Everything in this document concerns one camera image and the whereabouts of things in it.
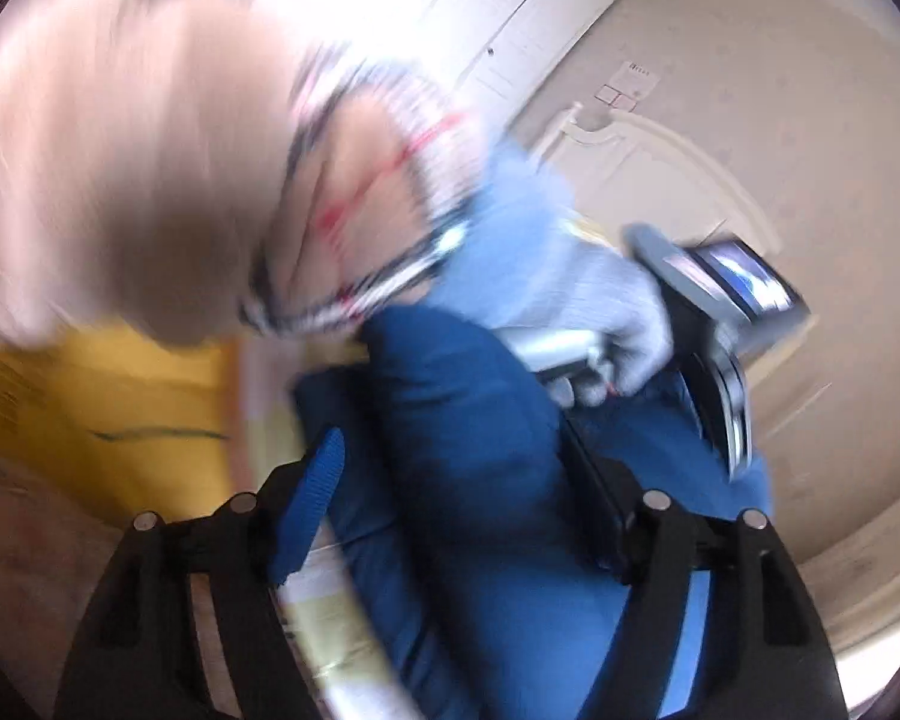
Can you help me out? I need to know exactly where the wall switch panel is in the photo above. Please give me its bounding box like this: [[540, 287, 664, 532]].
[[592, 58, 658, 110]]

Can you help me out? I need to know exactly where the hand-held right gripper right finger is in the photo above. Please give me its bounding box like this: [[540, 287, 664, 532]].
[[562, 420, 848, 720]]

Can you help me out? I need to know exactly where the white bed headboard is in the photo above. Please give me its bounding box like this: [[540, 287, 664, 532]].
[[514, 105, 788, 271]]

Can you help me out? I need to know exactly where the person's left hand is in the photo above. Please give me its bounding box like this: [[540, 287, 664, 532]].
[[525, 241, 677, 403]]

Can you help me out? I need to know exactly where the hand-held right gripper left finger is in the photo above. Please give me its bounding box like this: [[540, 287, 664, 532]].
[[52, 426, 346, 720]]

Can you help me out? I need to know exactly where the blue puffer jacket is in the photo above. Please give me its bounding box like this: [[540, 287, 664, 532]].
[[292, 304, 770, 720]]

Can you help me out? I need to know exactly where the yellow cloth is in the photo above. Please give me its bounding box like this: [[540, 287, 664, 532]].
[[0, 321, 237, 527]]

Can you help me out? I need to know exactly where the white wardrobe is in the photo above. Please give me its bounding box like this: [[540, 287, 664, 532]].
[[255, 0, 631, 103]]

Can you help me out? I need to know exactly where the person in light blue sleeve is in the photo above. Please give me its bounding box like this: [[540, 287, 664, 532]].
[[0, 0, 500, 352]]

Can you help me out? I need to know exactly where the yellow checked bed sheet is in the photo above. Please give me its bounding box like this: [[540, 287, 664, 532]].
[[236, 341, 406, 720]]

